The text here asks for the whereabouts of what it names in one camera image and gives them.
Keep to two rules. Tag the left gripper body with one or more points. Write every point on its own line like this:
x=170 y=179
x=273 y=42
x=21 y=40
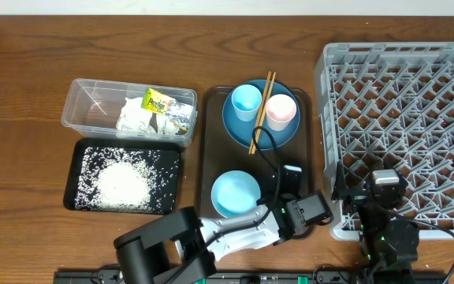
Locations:
x=288 y=197

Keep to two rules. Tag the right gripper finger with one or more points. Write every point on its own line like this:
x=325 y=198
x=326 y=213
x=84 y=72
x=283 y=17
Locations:
x=388 y=164
x=340 y=182

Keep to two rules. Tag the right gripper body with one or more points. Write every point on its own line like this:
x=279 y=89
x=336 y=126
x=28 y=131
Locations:
x=355 y=198

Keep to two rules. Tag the light blue rice bowl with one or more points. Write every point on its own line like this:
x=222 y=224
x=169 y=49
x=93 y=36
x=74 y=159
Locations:
x=234 y=193

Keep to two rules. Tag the light blue cup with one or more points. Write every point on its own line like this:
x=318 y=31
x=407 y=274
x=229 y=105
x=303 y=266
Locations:
x=246 y=100

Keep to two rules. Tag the green yellow snack wrapper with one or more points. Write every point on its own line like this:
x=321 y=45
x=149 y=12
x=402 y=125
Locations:
x=172 y=116

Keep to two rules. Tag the white tissue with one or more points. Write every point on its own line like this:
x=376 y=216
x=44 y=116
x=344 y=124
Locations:
x=134 y=118

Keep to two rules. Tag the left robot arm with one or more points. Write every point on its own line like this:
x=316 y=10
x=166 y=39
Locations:
x=183 y=248

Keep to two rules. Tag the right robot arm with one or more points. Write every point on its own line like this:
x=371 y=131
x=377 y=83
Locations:
x=389 y=243

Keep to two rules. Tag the grey dishwasher rack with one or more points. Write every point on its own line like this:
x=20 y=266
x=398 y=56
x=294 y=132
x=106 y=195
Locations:
x=395 y=100

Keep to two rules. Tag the pink cup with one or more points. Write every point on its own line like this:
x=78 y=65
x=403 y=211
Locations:
x=280 y=110

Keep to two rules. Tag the brown serving tray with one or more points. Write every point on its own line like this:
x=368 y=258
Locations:
x=220 y=153

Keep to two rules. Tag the right wooden chopstick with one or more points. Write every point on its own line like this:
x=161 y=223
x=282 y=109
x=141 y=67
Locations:
x=257 y=131

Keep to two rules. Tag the clear plastic bin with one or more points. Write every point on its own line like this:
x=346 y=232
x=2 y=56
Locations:
x=93 y=107

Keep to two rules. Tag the white rice pile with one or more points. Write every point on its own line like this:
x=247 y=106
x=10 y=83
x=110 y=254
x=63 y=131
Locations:
x=122 y=185

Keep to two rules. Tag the black plastic tray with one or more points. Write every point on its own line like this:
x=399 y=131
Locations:
x=81 y=158

